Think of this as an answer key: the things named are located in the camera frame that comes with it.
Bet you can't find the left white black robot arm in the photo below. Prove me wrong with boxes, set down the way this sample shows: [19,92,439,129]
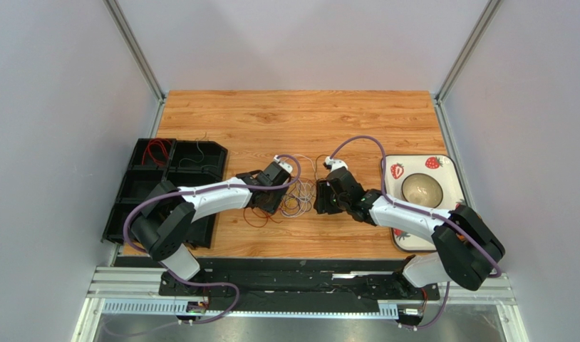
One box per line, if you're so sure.
[123,159,295,281]

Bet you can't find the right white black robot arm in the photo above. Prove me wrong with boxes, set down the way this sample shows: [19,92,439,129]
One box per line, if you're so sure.
[326,166,505,291]

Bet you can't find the beige ceramic bowl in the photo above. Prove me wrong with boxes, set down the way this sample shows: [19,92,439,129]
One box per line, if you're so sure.
[401,173,444,208]

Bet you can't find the strawberry pattern white tray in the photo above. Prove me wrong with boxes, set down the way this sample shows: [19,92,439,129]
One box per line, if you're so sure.
[385,155,466,253]

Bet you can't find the black compartment organizer tray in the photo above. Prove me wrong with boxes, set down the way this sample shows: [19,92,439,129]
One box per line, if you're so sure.
[102,138,228,244]

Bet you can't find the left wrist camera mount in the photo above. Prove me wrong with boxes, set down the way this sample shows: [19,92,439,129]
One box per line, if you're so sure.
[274,155,294,174]

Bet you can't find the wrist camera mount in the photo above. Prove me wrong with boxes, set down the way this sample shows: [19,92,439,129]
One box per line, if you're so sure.
[323,156,348,172]
[274,155,294,174]

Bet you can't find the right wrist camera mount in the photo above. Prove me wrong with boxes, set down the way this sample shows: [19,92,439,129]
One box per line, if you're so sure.
[323,156,348,172]

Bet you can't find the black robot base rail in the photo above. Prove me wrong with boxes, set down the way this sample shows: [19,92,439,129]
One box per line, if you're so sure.
[114,256,440,314]

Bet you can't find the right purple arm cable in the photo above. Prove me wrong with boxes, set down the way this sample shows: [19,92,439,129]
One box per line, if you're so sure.
[328,135,502,331]

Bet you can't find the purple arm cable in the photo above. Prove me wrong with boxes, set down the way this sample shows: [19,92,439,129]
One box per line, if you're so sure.
[328,135,502,331]
[122,154,303,326]

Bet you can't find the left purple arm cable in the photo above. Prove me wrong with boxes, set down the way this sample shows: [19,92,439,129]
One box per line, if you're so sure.
[122,154,303,326]

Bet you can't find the white slotted cable duct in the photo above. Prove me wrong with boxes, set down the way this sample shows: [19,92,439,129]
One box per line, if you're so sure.
[100,299,400,320]

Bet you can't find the left aluminium frame post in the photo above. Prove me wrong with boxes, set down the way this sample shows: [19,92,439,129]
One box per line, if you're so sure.
[103,0,166,103]

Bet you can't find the aluminium frame post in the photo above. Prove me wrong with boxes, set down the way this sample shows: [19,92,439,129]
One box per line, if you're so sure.
[435,0,503,103]
[103,0,166,103]

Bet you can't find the right aluminium frame post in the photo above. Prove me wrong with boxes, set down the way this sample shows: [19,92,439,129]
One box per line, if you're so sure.
[435,0,503,103]

